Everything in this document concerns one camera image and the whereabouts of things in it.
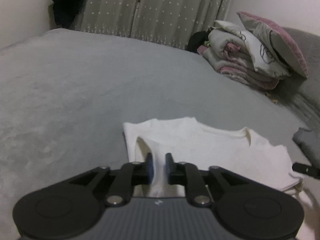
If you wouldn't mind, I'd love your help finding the white t-shirt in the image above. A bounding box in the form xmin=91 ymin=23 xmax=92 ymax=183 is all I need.
xmin=123 ymin=117 xmax=303 ymax=197

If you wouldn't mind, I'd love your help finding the folded grey garment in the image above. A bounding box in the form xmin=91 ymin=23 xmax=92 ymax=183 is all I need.
xmin=292 ymin=128 xmax=319 ymax=168

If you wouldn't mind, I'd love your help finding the grey padded headboard cover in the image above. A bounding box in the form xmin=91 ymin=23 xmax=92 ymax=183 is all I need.
xmin=278 ymin=27 xmax=319 ymax=132

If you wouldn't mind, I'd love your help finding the grey bed blanket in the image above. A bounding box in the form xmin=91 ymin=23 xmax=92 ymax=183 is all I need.
xmin=1 ymin=29 xmax=306 ymax=239

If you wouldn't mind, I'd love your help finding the pink and grey pillow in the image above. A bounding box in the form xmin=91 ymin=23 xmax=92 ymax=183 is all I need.
xmin=237 ymin=11 xmax=309 ymax=79

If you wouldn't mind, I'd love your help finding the folded pink white quilt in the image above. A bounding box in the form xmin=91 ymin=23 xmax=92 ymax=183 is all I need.
xmin=202 ymin=20 xmax=290 ymax=90

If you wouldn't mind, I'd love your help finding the black bag behind quilt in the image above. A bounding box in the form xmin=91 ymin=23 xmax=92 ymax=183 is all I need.
xmin=186 ymin=31 xmax=211 ymax=55

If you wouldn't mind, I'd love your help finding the grey star-patterned curtain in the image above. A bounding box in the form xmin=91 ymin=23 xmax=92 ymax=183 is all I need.
xmin=74 ymin=0 xmax=231 ymax=49

